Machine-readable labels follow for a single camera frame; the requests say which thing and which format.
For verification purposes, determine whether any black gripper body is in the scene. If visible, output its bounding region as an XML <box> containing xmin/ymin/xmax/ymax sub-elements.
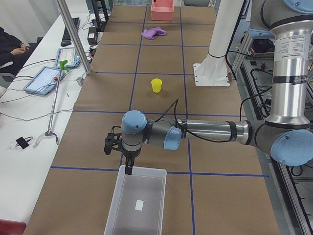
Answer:
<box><xmin>104</xmin><ymin>133</ymin><xmax>135</xmax><ymax>169</ymax></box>

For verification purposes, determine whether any yellow plastic cup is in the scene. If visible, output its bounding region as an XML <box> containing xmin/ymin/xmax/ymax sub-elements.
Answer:
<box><xmin>151</xmin><ymin>78</ymin><xmax>162</xmax><ymax>93</ymax></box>

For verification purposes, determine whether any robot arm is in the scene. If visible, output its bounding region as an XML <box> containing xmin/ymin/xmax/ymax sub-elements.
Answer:
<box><xmin>104</xmin><ymin>0</ymin><xmax>313</xmax><ymax>174</ymax></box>

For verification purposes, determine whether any clear plastic storage box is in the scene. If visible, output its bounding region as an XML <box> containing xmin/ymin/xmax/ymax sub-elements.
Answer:
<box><xmin>104</xmin><ymin>165</ymin><xmax>167</xmax><ymax>235</ymax></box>

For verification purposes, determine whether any white label sticker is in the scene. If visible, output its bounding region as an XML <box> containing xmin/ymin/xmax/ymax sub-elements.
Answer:
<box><xmin>135</xmin><ymin>200</ymin><xmax>144</xmax><ymax>211</ymax></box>

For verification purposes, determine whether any brown paper table cover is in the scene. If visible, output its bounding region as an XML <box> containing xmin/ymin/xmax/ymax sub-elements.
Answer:
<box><xmin>25</xmin><ymin>6</ymin><xmax>280</xmax><ymax>235</ymax></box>

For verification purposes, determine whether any near teach pendant tablet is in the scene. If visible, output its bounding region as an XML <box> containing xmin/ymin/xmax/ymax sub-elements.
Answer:
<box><xmin>23</xmin><ymin>67</ymin><xmax>65</xmax><ymax>95</ymax></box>

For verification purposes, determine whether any teach pendant tablet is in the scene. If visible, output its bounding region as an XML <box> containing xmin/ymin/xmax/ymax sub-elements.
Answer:
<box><xmin>23</xmin><ymin>67</ymin><xmax>65</xmax><ymax>95</ymax></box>
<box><xmin>54</xmin><ymin>47</ymin><xmax>80</xmax><ymax>68</ymax></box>

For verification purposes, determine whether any small black device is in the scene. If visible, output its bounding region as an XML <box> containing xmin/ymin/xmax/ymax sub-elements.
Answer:
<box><xmin>15</xmin><ymin>137</ymin><xmax>29</xmax><ymax>149</ymax></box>

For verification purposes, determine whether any reacher grabber tool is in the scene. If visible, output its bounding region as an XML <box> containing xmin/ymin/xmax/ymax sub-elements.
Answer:
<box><xmin>32</xmin><ymin>60</ymin><xmax>68</xmax><ymax>148</ymax></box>

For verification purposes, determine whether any far teach pendant tablet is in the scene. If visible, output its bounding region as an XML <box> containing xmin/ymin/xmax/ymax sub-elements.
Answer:
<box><xmin>54</xmin><ymin>47</ymin><xmax>80</xmax><ymax>68</ymax></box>

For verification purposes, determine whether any black power adapter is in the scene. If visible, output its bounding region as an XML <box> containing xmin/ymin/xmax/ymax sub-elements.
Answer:
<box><xmin>87</xmin><ymin>27</ymin><xmax>98</xmax><ymax>45</ymax></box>

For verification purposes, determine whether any black computer mouse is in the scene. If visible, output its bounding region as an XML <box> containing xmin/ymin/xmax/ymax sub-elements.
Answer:
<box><xmin>60</xmin><ymin>40</ymin><xmax>71</xmax><ymax>47</ymax></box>

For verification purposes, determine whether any purple microfiber cloth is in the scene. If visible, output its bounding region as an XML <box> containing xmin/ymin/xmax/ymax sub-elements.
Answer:
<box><xmin>141</xmin><ymin>26</ymin><xmax>167</xmax><ymax>40</ymax></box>

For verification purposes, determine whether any black keyboard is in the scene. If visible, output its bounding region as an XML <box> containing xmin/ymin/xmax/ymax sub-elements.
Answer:
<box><xmin>62</xmin><ymin>17</ymin><xmax>81</xmax><ymax>41</ymax></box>

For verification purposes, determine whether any seated person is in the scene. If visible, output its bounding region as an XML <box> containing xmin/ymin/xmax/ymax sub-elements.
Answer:
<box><xmin>0</xmin><ymin>27</ymin><xmax>33</xmax><ymax>76</ymax></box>

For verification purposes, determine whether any pink plastic bin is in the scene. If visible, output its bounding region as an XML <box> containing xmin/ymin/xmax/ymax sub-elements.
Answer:
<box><xmin>150</xmin><ymin>0</ymin><xmax>174</xmax><ymax>21</ymax></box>

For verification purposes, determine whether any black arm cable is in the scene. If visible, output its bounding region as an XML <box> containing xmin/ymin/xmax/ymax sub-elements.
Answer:
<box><xmin>156</xmin><ymin>98</ymin><xmax>235</xmax><ymax>143</ymax></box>

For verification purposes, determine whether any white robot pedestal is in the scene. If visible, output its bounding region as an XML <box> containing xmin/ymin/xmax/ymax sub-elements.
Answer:
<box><xmin>193</xmin><ymin>0</ymin><xmax>244</xmax><ymax>87</ymax></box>

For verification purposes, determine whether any aluminium frame post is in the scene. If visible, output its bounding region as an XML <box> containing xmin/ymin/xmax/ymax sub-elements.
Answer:
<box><xmin>57</xmin><ymin>0</ymin><xmax>91</xmax><ymax>75</ymax></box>

